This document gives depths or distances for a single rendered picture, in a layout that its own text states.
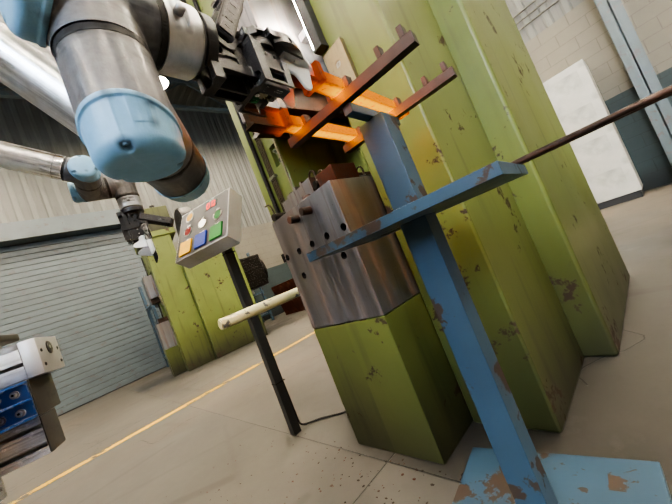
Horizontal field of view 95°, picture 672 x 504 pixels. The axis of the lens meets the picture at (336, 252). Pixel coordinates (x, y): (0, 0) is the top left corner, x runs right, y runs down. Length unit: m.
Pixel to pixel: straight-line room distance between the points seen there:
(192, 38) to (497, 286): 0.88
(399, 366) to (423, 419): 0.17
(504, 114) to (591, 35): 5.54
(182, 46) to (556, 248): 1.27
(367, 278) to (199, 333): 5.06
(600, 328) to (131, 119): 1.44
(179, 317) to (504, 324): 5.30
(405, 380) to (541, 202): 0.81
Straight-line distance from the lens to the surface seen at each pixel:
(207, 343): 5.87
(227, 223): 1.44
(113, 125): 0.31
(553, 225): 1.37
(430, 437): 1.10
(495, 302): 1.01
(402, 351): 1.00
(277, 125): 0.65
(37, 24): 0.38
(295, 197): 1.20
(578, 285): 1.41
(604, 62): 6.78
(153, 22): 0.40
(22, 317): 8.93
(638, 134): 6.64
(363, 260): 0.94
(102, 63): 0.34
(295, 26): 1.53
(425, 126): 1.01
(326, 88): 0.63
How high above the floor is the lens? 0.65
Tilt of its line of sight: 3 degrees up
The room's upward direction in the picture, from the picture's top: 22 degrees counter-clockwise
